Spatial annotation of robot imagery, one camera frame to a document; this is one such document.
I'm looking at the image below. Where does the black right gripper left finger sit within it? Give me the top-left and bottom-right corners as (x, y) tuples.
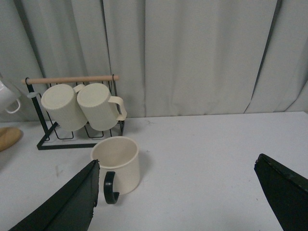
(10, 160), (100, 231)

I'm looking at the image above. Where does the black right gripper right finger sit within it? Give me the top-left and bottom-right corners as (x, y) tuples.
(254, 154), (308, 231)

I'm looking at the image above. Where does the cream mug with black handle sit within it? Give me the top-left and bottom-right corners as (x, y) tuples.
(90, 136), (141, 205)

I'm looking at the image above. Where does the wooden board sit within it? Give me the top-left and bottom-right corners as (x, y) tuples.
(0, 127), (22, 151)

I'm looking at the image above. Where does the cream mug right on rack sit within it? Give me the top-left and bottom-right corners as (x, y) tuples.
(77, 83), (127, 131)

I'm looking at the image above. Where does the cream mug on rack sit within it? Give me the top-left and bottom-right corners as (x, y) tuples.
(41, 84), (88, 131)
(77, 83), (127, 131)

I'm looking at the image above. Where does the cream mug left on rack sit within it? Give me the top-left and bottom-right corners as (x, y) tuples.
(41, 84), (88, 131)

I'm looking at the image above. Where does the white ceramic pitcher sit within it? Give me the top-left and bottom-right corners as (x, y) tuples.
(0, 78), (21, 114)

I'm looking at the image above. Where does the grey curtain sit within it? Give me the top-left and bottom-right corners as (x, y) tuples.
(0, 0), (308, 122)

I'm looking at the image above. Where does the black wire mug rack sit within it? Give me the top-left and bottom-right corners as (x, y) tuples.
(21, 74), (125, 150)

